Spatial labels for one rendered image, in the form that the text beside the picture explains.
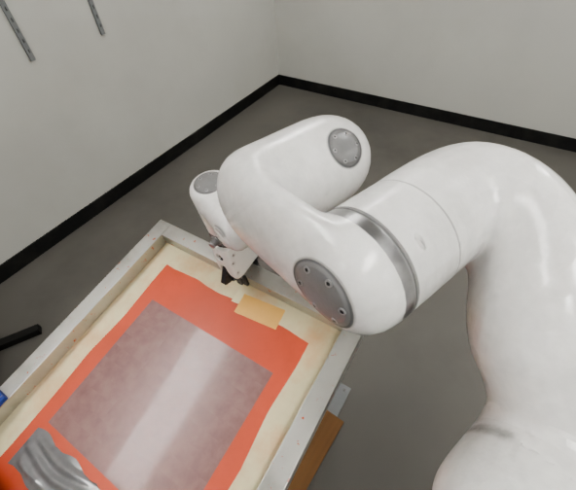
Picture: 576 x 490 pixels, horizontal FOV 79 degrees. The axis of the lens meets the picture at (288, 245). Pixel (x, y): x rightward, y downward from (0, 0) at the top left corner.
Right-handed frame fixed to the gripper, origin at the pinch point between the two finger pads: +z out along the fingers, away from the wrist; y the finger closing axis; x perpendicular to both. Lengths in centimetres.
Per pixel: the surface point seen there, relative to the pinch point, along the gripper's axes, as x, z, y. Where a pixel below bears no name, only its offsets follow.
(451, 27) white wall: 25, 82, 301
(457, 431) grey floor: -71, 119, 21
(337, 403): -20, 115, 3
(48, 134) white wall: 200, 53, 43
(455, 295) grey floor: -52, 130, 94
